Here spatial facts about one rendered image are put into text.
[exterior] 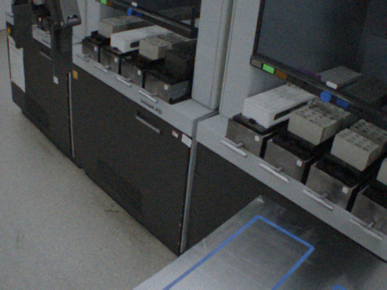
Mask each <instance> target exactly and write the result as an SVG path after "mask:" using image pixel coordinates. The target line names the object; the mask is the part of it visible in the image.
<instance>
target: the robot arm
mask: <svg viewBox="0 0 387 290"><path fill-rule="evenodd" d="M46 2H47V4H48V5H47V6H48V8H49V11H50V13H51V17H52V18H53V23H54V24H53V25H52V26H51V27H50V39H51V41H50V46H51V52H50V53H51V60H52V61H51V67H52V75H53V76H55V77H56V76H59V75H64V74H67V73H71V72H72V71H73V46H72V44H73V36H72V33H73V26H78V25H80V24H81V23H82V20H81V19H82V18H81V16H80V13H79V7H78V2H77V0H46ZM31 3H32V2H31V0H12V1H11V4H12V7H13V20H14V23H13V24H14V33H15V35H14V37H15V48H16V49H19V48H26V47H29V46H32V45H33V36H32V34H33V31H32V6H31V5H32V4H31Z"/></svg>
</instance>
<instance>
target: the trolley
mask: <svg viewBox="0 0 387 290"><path fill-rule="evenodd" d="M133 290H387V264H386V263H384V262H382V261H381V260H378V259H377V258H374V257H373V256H371V255H369V254H368V253H366V252H364V251H362V250H361V249H358V248H357V247H355V246H354V245H353V246H352V245H351V244H349V242H345V241H344V240H342V239H341V238H339V237H337V236H335V235H334V234H332V233H329V232H328V231H326V230H325V229H322V228H321V227H319V226H317V225H315V224H314V223H312V222H310V221H309V220H305V218H303V217H301V216H299V215H297V214H296V213H294V212H292V211H291V210H288V209H286V208H284V207H283V206H281V205H279V204H277V203H276V202H273V201H272V200H270V199H268V198H266V197H265V196H263V195H259V196H258V197H257V198H256V199H255V200H253V201H252V202H250V204H249V205H248V206H246V207H245V208H244V209H243V210H241V211H240V212H238V213H237V214H236V215H235V216H234V217H232V218H230V219H228V221H226V222H225V223H224V224H222V225H221V226H219V227H218V228H217V229H216V230H215V231H213V232H212V233H210V234H209V235H208V236H207V237H205V238H204V239H203V240H201V241H200V242H198V243H197V244H195V245H194V246H193V247H191V248H189V249H188V250H187V251H185V252H184V253H183V254H182V255H180V256H179V257H178V258H176V259H175V260H173V261H171V262H170V263H169V264H168V265H167V266H166V267H165V268H163V269H161V270H159V272H157V273H156V274H154V275H152V276H151V277H150V278H148V279H147V280H145V281H144V282H143V283H142V284H140V285H138V286H137V287H136V288H134V289H133Z"/></svg>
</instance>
